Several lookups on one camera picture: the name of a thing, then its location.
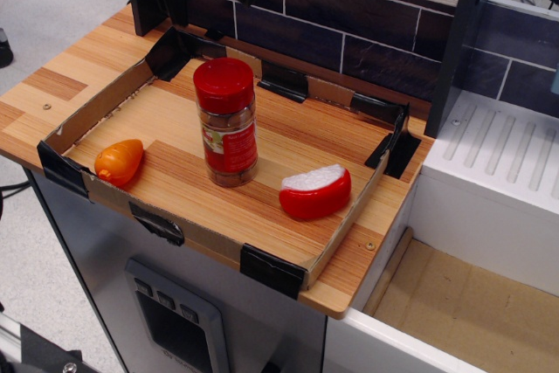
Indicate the taped cardboard fence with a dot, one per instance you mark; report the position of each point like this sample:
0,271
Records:
322,261

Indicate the red-capped basil spice bottle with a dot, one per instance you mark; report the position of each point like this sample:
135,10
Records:
226,106

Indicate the red toy cheese wedge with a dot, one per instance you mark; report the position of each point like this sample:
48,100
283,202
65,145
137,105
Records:
317,193

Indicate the dark grey vertical post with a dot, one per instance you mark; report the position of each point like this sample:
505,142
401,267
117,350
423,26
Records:
444,95

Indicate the orange toy carrot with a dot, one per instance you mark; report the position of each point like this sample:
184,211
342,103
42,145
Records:
117,163

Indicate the black caster wheel at edge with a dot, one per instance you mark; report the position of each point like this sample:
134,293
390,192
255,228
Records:
6,54

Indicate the white toy sink drainboard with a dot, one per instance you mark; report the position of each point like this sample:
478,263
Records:
488,191

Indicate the grey toy dishwasher front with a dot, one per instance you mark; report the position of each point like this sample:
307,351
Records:
187,328

